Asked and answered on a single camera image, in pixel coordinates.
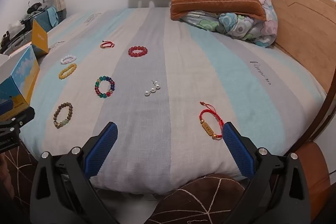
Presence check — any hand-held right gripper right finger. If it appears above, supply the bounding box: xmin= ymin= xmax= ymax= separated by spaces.
xmin=222 ymin=121 xmax=312 ymax=224

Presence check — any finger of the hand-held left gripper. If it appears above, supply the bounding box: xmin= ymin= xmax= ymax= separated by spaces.
xmin=0 ymin=100 xmax=35 ymax=133

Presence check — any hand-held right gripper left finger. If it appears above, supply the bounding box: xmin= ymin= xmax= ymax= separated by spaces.
xmin=30 ymin=121 xmax=118 ymax=224

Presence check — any blue and yellow cardboard box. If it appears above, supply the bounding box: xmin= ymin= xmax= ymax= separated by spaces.
xmin=0 ymin=19 xmax=50 ymax=119

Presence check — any yellow bead bracelet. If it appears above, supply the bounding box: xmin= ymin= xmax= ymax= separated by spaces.
xmin=58 ymin=63 xmax=77 ymax=80

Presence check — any red bead bracelet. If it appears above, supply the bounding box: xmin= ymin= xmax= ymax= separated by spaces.
xmin=128 ymin=46 xmax=148 ymax=57

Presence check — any brown patterned rug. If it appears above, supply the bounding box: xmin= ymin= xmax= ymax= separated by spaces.
xmin=0 ymin=145 xmax=247 ymax=224

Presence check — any striped bed sheet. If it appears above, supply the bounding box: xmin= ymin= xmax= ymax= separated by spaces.
xmin=20 ymin=7 xmax=327 ymax=194

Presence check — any white pearl earring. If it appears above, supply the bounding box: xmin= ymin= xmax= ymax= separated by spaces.
xmin=144 ymin=80 xmax=161 ymax=97

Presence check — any grey storage case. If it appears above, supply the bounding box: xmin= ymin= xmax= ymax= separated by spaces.
xmin=0 ymin=27 xmax=33 ymax=54

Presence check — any teal suitcase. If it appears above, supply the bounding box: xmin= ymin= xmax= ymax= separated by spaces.
xmin=33 ymin=7 xmax=60 ymax=31

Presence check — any teal cloth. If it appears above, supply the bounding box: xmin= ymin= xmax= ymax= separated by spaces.
xmin=47 ymin=6 xmax=59 ymax=26

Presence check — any dark cloth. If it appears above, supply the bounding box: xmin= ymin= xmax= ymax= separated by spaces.
xmin=26 ymin=2 xmax=49 ymax=14

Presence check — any floral quilt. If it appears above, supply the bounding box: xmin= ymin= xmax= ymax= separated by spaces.
xmin=180 ymin=0 xmax=278 ymax=48

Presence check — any wooden headboard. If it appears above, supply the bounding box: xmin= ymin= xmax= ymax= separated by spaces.
xmin=268 ymin=0 xmax=336 ymax=114

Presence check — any brown wooden bead bracelet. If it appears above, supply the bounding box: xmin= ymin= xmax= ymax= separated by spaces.
xmin=53 ymin=102 xmax=73 ymax=129

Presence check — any red string gold charm bracelet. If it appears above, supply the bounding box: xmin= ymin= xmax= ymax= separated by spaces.
xmin=199 ymin=101 xmax=223 ymax=140

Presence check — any multicolour glass bead bracelet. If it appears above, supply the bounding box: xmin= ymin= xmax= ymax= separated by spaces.
xmin=95 ymin=76 xmax=116 ymax=99

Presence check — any pink bead bracelet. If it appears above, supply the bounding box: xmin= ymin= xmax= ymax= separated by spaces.
xmin=60 ymin=55 xmax=77 ymax=64

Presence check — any wooden bed rail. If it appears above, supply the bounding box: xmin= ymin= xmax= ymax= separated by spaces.
xmin=295 ymin=143 xmax=332 ymax=224

